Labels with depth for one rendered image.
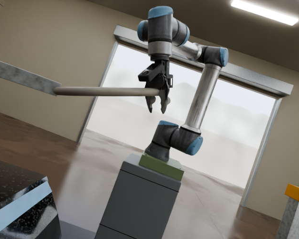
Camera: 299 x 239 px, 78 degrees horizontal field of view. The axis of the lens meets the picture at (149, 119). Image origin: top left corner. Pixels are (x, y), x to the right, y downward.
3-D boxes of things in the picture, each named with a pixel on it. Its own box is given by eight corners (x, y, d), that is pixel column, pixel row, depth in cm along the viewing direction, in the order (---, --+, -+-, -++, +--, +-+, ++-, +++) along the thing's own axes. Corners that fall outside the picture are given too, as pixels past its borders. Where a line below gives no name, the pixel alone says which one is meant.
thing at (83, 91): (52, 96, 50) (51, 85, 50) (50, 93, 93) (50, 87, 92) (191, 96, 73) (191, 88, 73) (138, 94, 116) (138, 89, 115)
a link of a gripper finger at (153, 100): (157, 112, 77) (161, 90, 75) (149, 113, 72) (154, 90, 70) (151, 109, 79) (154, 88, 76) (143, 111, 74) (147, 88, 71)
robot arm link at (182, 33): (171, 24, 84) (155, 15, 74) (194, 25, 78) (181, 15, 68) (166, 46, 87) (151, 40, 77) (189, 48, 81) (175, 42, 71)
